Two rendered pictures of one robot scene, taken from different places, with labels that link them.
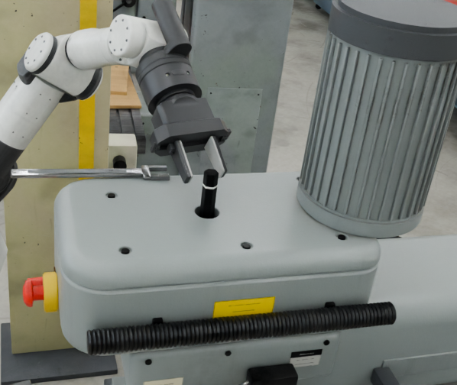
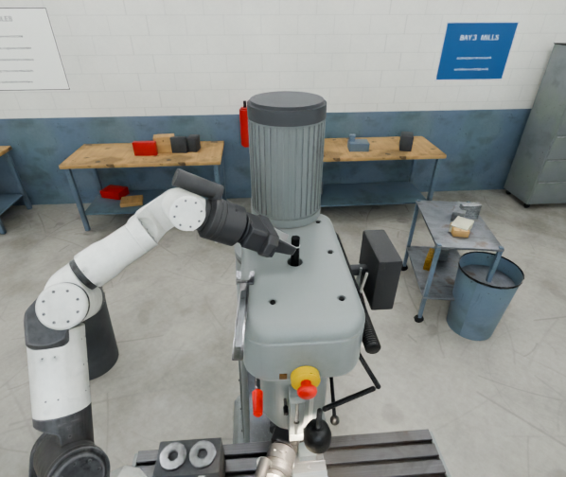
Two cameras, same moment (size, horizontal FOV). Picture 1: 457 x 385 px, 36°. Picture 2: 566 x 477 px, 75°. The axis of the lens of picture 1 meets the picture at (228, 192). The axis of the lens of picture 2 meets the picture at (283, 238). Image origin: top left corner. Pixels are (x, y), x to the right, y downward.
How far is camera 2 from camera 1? 104 cm
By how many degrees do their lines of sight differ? 63
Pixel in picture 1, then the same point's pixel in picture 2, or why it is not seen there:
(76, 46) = (103, 267)
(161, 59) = (223, 205)
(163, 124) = (265, 237)
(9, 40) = not seen: outside the picture
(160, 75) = (235, 214)
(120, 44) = (195, 219)
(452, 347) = not seen: hidden behind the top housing
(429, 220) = (10, 281)
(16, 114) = (79, 374)
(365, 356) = not seen: hidden behind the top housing
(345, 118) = (309, 166)
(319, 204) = (303, 217)
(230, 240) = (326, 256)
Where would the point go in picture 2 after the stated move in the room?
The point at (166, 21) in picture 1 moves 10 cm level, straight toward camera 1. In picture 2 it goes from (201, 182) to (252, 185)
